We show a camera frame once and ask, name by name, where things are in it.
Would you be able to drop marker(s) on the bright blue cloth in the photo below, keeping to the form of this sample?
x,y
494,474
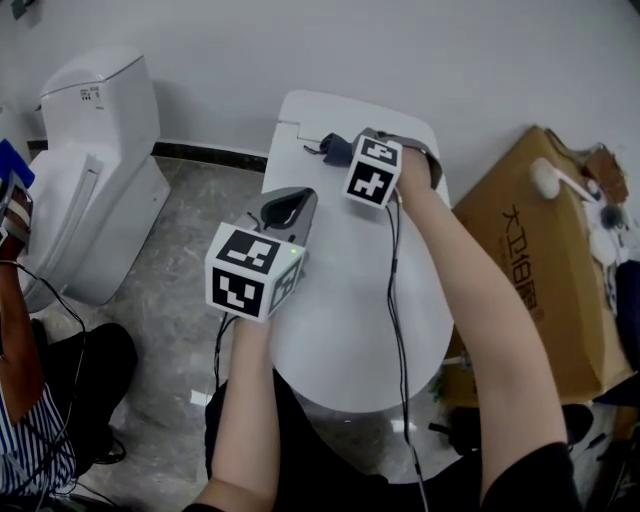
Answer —
x,y
12,160

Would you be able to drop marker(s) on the dark navy fabric bundle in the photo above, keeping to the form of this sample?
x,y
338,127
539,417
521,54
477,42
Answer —
x,y
630,320

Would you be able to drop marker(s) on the person's right forearm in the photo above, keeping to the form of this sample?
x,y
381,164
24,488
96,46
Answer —
x,y
475,300

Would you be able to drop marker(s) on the brown cardboard box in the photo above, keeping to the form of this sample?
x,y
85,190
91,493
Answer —
x,y
565,240

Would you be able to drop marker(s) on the white cleaning brush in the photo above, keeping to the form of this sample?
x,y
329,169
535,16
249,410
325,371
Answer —
x,y
545,180

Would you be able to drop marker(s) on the brown crumpled paper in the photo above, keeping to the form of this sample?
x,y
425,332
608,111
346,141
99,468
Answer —
x,y
607,172

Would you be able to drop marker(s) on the person's black clothing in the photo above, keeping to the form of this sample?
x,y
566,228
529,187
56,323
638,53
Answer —
x,y
325,475

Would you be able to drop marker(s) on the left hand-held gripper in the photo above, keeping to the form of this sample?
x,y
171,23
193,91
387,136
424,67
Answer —
x,y
250,275

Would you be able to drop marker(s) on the black shoe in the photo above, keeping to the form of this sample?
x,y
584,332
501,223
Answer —
x,y
577,425

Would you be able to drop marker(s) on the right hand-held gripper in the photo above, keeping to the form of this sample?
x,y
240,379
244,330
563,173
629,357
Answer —
x,y
372,172

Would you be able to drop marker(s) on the grey fluffy duster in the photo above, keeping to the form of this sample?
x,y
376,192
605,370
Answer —
x,y
612,216

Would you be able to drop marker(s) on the dark blue cloth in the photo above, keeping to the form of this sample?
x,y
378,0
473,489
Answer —
x,y
337,150

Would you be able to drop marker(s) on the white round sponge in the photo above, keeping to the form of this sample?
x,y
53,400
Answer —
x,y
604,246

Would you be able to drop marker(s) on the white tank toilet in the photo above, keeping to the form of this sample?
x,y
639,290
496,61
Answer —
x,y
100,150

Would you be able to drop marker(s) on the person's left forearm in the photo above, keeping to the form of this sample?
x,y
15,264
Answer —
x,y
250,400

